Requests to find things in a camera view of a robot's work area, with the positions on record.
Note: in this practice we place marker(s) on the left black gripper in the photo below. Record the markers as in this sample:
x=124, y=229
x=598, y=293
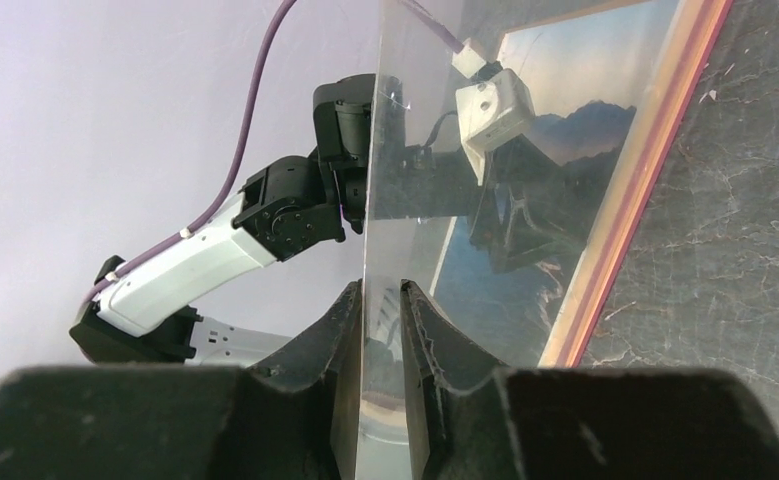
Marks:
x=505, y=208

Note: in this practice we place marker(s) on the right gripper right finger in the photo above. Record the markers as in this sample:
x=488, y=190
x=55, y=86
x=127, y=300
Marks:
x=471, y=416

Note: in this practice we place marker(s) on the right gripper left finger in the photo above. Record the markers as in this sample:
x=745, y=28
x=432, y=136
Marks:
x=293, y=415

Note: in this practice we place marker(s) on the clear acrylic sheet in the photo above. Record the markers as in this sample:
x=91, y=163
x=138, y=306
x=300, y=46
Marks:
x=431, y=48

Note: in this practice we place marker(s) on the pink wooden picture frame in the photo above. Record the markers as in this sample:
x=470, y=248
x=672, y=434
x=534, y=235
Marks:
x=682, y=58

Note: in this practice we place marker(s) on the coastal landscape photo board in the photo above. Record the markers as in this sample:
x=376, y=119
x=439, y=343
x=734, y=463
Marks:
x=541, y=132

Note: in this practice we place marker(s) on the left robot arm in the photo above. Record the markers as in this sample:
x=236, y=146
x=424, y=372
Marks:
x=361, y=166

